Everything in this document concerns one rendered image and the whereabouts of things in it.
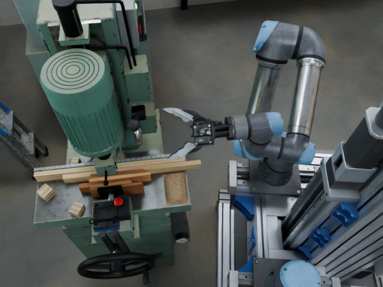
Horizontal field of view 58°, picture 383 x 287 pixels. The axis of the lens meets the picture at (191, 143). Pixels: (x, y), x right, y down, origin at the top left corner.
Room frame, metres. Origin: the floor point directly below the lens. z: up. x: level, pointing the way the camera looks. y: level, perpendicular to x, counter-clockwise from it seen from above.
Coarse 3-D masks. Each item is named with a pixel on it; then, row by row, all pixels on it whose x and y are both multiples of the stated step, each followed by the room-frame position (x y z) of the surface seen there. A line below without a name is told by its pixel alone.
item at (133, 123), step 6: (132, 108) 0.80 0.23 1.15; (138, 108) 0.80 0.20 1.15; (144, 108) 0.81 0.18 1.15; (132, 114) 0.78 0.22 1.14; (138, 114) 0.73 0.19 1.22; (144, 114) 0.79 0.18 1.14; (132, 120) 0.56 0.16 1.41; (138, 120) 0.78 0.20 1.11; (132, 126) 0.54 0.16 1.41; (138, 126) 0.54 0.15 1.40
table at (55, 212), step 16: (160, 176) 0.65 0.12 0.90; (64, 192) 0.56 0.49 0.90; (80, 192) 0.57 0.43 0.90; (144, 192) 0.58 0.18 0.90; (160, 192) 0.58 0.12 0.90; (48, 208) 0.49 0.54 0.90; (64, 208) 0.50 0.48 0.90; (144, 208) 0.51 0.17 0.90; (160, 208) 0.51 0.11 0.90; (176, 208) 0.52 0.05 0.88; (48, 224) 0.44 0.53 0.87; (64, 224) 0.45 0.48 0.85; (128, 240) 0.40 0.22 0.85
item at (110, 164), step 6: (114, 150) 0.67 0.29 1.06; (114, 156) 0.65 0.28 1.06; (96, 162) 0.61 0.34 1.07; (102, 162) 0.61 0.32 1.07; (108, 162) 0.61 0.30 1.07; (114, 162) 0.62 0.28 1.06; (96, 168) 0.59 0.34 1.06; (102, 168) 0.59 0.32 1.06; (108, 168) 0.60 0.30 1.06; (114, 168) 0.60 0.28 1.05; (102, 174) 0.59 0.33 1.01; (108, 174) 0.60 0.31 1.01; (114, 174) 0.60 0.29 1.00
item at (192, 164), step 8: (200, 160) 0.71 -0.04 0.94; (128, 168) 0.66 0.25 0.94; (136, 168) 0.66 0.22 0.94; (144, 168) 0.67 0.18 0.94; (152, 168) 0.67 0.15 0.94; (160, 168) 0.67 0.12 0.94; (168, 168) 0.67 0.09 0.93; (176, 168) 0.68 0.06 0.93; (184, 168) 0.69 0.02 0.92; (192, 168) 0.69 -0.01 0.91; (200, 168) 0.70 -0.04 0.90; (64, 176) 0.62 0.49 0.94; (72, 176) 0.62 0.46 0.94; (80, 176) 0.62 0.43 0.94; (88, 176) 0.62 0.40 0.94
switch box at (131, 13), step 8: (128, 0) 0.98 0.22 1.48; (120, 8) 0.94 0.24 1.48; (128, 8) 0.94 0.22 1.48; (120, 16) 0.93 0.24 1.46; (128, 16) 0.94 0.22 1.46; (120, 24) 0.93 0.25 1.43; (128, 24) 0.94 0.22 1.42; (136, 24) 0.95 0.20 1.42; (120, 32) 0.93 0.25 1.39; (136, 32) 0.94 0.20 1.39; (136, 40) 0.94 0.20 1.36; (128, 48) 0.93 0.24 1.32
